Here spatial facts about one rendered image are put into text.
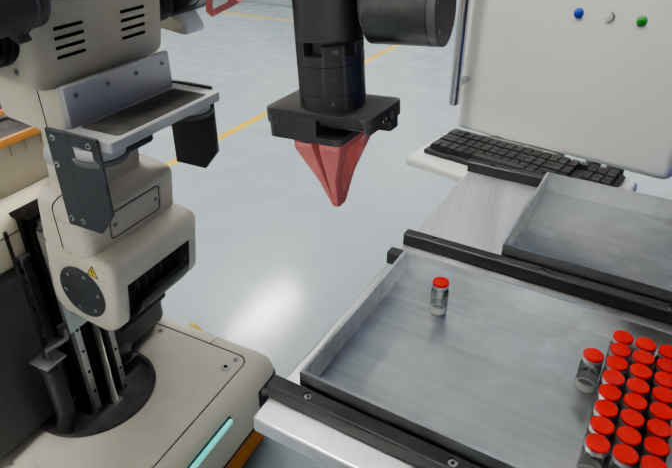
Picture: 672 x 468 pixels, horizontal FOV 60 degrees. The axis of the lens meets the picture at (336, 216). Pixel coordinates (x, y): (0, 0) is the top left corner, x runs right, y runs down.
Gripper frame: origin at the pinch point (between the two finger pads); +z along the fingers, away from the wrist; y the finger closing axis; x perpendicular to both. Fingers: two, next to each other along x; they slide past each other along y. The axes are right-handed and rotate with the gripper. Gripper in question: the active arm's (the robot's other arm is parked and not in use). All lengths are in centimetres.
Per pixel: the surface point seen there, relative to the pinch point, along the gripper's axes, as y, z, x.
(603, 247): 21, 23, 40
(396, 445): 9.5, 20.3, -8.0
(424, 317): 4.1, 21.6, 12.1
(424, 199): -68, 105, 193
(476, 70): -16, 13, 92
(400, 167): -92, 103, 220
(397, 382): 5.7, 21.7, 0.6
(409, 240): -3.9, 20.2, 26.1
